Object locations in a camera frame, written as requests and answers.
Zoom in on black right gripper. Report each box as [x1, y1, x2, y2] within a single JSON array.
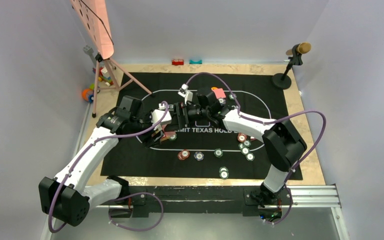
[[164, 102, 210, 132]]

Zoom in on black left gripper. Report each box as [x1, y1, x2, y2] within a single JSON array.
[[129, 109, 164, 148]]

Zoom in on red playing card box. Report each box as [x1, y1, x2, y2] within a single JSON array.
[[152, 125, 176, 143]]

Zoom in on red chip stack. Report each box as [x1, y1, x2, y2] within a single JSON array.
[[177, 149, 190, 161]]

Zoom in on red-backed card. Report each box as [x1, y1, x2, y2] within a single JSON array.
[[212, 88, 226, 99]]

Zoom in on blue chip stack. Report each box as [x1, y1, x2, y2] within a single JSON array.
[[194, 151, 205, 161]]

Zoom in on green chip stack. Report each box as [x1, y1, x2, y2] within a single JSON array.
[[213, 148, 224, 158]]

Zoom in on red chips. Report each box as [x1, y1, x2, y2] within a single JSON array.
[[237, 133, 248, 143]]

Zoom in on green chips group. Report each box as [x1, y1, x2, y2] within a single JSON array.
[[238, 140, 255, 162]]

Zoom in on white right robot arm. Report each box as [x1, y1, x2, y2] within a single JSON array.
[[165, 88, 307, 204]]

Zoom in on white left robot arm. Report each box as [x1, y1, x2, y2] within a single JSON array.
[[38, 96, 172, 233]]

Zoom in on black poker table mat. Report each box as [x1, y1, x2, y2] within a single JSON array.
[[100, 72, 289, 180]]

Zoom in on red toy block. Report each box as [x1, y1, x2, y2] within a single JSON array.
[[171, 58, 185, 66]]

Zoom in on teal toy block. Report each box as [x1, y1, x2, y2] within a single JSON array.
[[189, 59, 203, 65]]

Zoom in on colourful toy block pile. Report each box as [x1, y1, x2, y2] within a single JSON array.
[[98, 66, 114, 87]]

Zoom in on gold microphone on stand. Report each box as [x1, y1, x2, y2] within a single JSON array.
[[271, 42, 312, 90]]

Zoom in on pink music stand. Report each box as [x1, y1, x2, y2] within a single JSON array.
[[70, 0, 153, 118]]

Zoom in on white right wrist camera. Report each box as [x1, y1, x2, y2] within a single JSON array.
[[177, 84, 193, 104]]

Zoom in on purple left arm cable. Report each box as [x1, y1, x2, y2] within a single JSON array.
[[47, 101, 170, 233]]

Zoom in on orange toy ring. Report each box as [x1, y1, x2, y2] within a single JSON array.
[[81, 88, 95, 104]]

